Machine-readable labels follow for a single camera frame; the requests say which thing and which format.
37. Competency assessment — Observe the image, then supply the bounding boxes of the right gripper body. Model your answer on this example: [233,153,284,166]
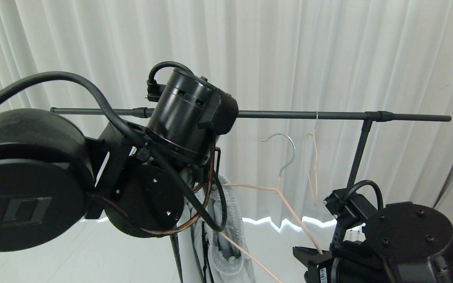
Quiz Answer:
[305,252,392,283]

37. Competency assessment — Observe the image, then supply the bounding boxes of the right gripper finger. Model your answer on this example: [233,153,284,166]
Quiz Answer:
[293,246,331,268]

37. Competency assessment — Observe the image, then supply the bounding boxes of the pink clothes hanger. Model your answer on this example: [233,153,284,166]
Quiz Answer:
[219,134,323,283]
[303,112,319,206]

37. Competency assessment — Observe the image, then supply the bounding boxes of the pale grey shorts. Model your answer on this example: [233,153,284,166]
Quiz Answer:
[171,175,256,283]

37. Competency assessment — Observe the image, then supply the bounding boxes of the black clothes rack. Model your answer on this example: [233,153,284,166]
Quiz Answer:
[50,107,452,252]

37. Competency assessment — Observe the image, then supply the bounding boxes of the white curtain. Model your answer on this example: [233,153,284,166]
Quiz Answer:
[0,0,453,230]

